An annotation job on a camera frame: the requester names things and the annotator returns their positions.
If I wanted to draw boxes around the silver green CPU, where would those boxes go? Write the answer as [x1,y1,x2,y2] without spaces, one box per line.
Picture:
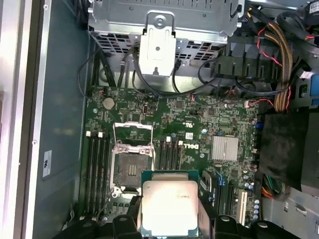
[141,170,200,239]

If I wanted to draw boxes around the thin metal locking lever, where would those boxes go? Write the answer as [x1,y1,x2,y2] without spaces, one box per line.
[96,193,113,220]

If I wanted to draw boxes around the black open PC case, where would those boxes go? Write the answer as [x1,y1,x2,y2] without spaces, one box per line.
[0,0,319,239]

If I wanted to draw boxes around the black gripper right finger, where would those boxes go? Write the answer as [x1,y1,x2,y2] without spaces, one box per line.
[199,196,279,239]

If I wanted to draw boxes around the silver metal bracket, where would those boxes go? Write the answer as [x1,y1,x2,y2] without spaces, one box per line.
[138,12,178,77]

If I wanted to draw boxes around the CPU socket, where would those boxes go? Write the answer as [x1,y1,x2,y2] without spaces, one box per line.
[110,143,155,199]

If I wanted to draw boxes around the metal socket cover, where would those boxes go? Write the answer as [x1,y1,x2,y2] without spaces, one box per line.
[113,121,155,153]

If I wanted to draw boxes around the black RAM slot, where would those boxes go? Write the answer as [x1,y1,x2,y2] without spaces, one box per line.
[165,135,172,171]
[171,140,178,171]
[97,131,104,217]
[104,135,111,207]
[159,136,165,171]
[177,140,184,171]
[85,131,92,215]
[91,135,98,216]

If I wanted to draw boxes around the black expansion slot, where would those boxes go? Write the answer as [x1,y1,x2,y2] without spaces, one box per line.
[226,183,236,216]
[216,178,226,216]

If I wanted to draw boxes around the white expansion slot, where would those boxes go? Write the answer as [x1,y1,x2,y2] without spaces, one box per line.
[238,189,249,226]

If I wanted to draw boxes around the multicoloured power wires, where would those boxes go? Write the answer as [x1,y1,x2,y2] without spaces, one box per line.
[261,174,290,200]

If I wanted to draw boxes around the black plastic air shroud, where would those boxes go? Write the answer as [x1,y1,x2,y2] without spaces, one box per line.
[259,113,319,193]

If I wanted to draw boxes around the silver finned chipset heatsink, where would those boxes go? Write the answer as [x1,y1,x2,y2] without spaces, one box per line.
[211,135,239,162]

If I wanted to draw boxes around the black plastic wire holder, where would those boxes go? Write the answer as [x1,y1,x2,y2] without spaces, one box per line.
[210,41,281,80]

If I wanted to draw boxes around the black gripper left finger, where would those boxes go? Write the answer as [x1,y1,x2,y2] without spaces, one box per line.
[53,195,143,239]

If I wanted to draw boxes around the silver metal drive cage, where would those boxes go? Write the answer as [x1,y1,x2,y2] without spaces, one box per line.
[87,0,244,77]

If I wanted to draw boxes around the round coin battery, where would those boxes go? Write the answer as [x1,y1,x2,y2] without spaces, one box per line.
[103,97,115,110]

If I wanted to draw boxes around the yellow black wire bundle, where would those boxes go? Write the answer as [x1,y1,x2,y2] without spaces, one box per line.
[264,21,294,113]

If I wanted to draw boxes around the green motherboard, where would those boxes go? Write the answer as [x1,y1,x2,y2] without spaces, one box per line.
[79,86,262,225]

